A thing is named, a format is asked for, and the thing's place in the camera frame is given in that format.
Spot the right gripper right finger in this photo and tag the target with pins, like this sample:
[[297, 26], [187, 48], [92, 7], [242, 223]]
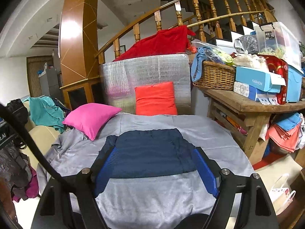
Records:
[[219, 183]]

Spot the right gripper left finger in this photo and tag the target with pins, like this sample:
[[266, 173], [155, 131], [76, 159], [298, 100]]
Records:
[[91, 182]]

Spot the navy blue jacket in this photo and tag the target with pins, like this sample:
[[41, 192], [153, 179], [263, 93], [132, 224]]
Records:
[[149, 153]]

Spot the grey bed sheet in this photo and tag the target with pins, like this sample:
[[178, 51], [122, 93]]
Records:
[[154, 202]]

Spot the white paper shopping bag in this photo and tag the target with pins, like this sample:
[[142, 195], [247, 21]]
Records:
[[280, 194]]

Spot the pink pillow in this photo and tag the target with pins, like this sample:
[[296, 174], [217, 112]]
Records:
[[89, 118]]

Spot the wooden table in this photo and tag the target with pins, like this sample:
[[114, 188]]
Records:
[[249, 114]]

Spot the salmon folded cloth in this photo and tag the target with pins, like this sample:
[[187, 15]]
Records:
[[284, 142]]

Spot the teal cloth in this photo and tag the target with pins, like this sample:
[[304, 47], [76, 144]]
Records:
[[44, 112]]

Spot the blue white box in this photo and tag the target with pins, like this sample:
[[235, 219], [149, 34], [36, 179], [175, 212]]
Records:
[[255, 94]]

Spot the brown wooden column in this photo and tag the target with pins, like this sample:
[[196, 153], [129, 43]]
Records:
[[78, 45]]

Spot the orange red pillow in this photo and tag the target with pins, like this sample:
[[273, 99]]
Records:
[[157, 99]]

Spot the wicker basket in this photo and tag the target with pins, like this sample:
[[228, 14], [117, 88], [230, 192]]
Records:
[[216, 76]]

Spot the silver foil headboard panel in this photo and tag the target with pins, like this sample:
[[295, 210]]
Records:
[[120, 78]]

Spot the light blue fashion box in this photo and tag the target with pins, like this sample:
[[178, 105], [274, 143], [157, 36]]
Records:
[[264, 81]]

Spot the light blue cloth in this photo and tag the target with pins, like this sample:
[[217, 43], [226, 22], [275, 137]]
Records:
[[204, 54]]

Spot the red velvet cloth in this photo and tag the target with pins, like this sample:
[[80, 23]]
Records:
[[170, 41]]

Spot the clear plastic storage box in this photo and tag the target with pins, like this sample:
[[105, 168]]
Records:
[[276, 39]]

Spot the wooden stair railing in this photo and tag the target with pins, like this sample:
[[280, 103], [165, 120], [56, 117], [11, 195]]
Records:
[[208, 18]]

